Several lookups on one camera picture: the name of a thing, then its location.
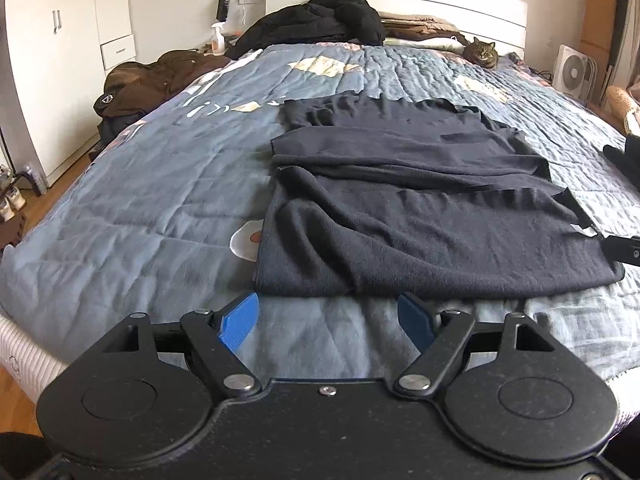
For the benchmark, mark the black cap with logo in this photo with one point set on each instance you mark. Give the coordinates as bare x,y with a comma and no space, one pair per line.
106,105

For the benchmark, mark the white pillow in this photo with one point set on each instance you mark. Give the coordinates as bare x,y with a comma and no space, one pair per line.
430,44

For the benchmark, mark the person's dark clothing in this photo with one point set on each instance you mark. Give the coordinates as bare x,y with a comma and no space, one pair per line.
20,457

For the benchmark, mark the folded brown blanket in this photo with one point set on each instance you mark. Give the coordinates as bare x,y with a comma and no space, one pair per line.
420,22

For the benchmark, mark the tabby cat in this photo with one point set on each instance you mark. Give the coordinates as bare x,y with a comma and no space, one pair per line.
481,54

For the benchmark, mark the white spray bottle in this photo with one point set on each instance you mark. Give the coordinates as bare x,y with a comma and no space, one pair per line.
217,40

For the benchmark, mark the white box fan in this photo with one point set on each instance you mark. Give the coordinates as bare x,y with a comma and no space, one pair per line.
572,72

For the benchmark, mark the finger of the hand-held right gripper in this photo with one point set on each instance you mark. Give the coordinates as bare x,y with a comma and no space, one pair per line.
622,250

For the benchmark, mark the black vented box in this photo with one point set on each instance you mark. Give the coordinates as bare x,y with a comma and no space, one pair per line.
97,150

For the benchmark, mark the printed blue-grey quilt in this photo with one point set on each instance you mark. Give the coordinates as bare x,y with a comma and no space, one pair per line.
150,185

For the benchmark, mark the white wardrobe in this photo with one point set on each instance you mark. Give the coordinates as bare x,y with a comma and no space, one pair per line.
65,70

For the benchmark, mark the brown jacket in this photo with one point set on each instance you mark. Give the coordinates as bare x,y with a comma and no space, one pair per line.
160,75

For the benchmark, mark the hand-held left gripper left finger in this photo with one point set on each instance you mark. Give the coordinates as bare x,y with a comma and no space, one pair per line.
237,322

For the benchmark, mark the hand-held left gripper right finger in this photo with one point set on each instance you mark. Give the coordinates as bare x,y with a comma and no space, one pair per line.
417,322

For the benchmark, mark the clear plastic bottle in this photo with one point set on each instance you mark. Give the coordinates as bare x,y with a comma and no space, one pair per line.
36,180

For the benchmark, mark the black clothes rack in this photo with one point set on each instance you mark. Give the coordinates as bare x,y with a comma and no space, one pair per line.
6,150

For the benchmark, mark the black folded clothes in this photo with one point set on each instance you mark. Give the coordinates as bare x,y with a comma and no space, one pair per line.
625,162

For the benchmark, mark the dark navy sweater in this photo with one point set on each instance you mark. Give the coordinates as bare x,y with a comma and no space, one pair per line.
425,210

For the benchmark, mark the tall cardboard sheet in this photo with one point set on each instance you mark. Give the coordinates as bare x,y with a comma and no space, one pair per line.
597,10

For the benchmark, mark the black puffer jacket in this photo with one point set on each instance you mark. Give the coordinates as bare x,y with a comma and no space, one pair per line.
310,22

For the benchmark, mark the bedside table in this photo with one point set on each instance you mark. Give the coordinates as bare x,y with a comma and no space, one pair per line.
215,52

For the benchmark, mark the row of assorted shoes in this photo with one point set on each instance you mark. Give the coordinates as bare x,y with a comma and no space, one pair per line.
12,195

